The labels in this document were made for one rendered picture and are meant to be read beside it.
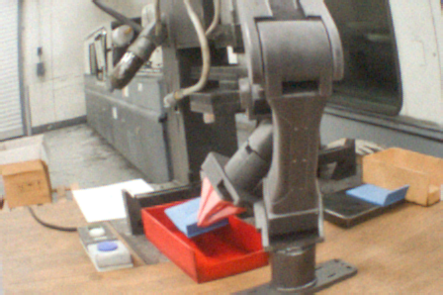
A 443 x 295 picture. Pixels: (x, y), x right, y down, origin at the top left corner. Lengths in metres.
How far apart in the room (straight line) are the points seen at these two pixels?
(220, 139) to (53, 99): 8.99
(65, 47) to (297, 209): 9.65
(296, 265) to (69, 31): 9.68
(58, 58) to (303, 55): 9.76
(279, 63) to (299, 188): 0.19
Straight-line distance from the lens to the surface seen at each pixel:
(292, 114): 0.55
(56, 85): 10.21
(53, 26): 10.23
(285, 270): 0.70
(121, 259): 0.88
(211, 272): 0.80
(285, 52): 0.50
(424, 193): 1.03
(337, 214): 0.98
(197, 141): 1.29
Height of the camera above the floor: 1.25
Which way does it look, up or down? 11 degrees down
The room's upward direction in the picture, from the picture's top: 6 degrees counter-clockwise
